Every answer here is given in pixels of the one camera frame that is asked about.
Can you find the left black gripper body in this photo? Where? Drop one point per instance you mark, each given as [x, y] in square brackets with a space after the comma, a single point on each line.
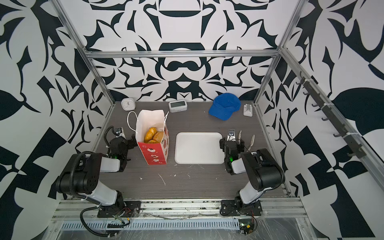
[130, 142]

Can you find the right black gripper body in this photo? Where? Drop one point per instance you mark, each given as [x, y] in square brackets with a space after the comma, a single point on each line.
[232, 142]

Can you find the metal white-tipped tongs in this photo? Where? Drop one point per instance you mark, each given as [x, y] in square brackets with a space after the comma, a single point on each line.
[245, 145]

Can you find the orange fake croissant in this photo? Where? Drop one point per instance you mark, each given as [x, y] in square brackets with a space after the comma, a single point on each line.
[150, 133]

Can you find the red white paper bag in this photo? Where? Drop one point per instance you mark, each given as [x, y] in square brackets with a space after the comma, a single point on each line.
[154, 153]

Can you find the sesame oval fake bread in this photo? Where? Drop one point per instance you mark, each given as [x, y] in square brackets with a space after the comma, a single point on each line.
[158, 137]

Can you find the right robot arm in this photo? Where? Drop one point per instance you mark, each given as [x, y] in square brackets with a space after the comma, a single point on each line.
[263, 171]

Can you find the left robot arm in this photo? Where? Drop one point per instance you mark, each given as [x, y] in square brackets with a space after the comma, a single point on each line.
[81, 176]

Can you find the white plastic tray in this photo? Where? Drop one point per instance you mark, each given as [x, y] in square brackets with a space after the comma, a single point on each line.
[199, 149]

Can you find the white power adapter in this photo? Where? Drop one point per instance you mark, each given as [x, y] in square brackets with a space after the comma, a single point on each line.
[248, 110]

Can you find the small white round clock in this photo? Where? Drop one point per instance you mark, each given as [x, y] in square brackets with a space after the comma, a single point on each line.
[128, 104]

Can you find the blue baseball cap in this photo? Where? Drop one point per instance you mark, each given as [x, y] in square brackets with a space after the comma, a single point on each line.
[224, 106]

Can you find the white digital clock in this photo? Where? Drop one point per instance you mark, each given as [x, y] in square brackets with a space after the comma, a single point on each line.
[178, 106]

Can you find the green circuit board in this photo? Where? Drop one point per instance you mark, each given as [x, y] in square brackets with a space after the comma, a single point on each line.
[247, 228]

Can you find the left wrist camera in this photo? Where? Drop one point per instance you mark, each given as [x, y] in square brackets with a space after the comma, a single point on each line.
[119, 132]

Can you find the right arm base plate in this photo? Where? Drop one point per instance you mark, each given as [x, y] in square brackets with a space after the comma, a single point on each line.
[233, 208]

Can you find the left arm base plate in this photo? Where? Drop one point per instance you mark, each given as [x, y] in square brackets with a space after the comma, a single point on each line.
[126, 210]

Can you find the white slotted cable duct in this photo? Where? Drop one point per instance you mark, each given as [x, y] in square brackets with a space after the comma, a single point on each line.
[199, 224]

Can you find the wall hook rail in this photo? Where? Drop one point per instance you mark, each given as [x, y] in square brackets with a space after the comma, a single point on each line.
[333, 115]

